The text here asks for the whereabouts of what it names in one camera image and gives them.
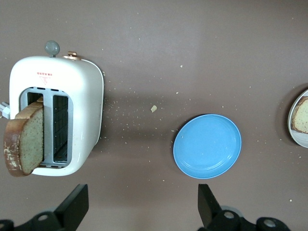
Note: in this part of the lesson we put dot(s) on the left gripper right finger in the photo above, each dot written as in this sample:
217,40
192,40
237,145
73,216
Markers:
209,209

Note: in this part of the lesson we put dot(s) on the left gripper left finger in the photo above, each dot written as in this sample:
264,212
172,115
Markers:
72,209

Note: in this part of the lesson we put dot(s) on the brown bread slice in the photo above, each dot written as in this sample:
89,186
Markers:
29,139
302,115

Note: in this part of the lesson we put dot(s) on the blue plate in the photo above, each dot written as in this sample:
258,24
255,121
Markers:
207,146

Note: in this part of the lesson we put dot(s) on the beige plate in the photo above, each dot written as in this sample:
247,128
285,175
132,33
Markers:
298,142

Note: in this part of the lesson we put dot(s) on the white toaster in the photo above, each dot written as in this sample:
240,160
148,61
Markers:
84,96

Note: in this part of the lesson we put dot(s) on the small bread crumb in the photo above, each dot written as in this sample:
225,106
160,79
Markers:
153,108

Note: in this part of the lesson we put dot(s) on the copper toaster dial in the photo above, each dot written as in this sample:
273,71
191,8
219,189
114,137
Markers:
72,55

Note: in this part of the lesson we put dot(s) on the grey toaster lever knob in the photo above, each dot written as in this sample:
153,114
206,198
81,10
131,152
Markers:
52,47

